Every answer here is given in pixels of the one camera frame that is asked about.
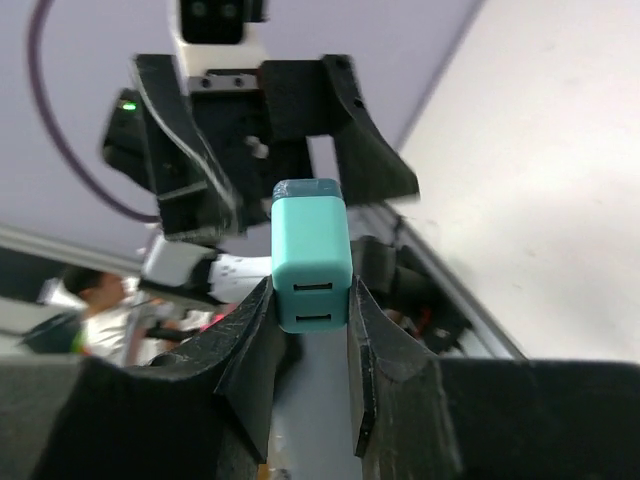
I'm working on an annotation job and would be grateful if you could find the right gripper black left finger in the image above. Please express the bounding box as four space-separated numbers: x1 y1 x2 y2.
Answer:
1 292 267 479

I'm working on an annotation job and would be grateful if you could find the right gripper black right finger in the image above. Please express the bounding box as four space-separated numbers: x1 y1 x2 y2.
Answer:
347 281 639 479

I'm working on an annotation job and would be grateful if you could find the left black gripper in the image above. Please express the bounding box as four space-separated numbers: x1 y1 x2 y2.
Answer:
132 54 419 238

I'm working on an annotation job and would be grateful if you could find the teal plug adapter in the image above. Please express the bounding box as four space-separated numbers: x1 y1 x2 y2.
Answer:
271 178 353 334

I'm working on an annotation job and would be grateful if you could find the person in white shirt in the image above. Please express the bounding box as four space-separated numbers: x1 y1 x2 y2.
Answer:
22 267 211 366

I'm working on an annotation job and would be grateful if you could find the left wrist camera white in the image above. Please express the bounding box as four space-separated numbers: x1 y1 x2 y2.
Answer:
168 0 268 79

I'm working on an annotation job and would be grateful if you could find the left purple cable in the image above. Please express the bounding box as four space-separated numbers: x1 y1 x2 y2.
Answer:
25 0 161 224

